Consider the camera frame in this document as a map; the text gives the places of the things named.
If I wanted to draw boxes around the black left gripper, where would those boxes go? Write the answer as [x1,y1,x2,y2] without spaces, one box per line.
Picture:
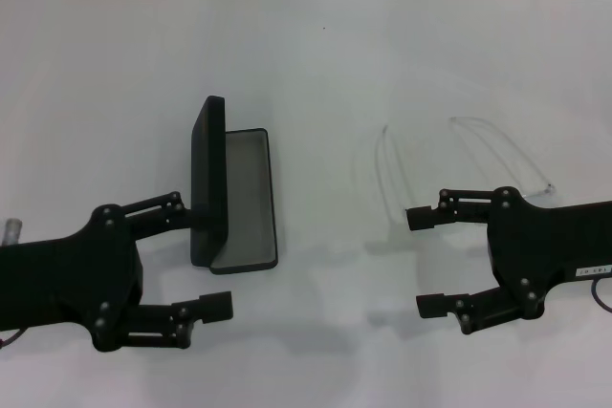
[0,191,234,352]

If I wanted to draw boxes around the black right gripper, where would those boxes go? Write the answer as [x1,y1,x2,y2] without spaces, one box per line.
[404,186,612,335]

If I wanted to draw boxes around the black glasses case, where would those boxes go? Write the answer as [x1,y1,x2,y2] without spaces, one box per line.
[189,95,279,276]

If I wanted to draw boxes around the clear white glasses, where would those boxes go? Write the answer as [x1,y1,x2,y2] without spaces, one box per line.
[351,115,558,237]

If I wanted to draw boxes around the right silver plug with cable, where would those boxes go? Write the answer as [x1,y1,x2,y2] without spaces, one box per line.
[590,280,612,312]

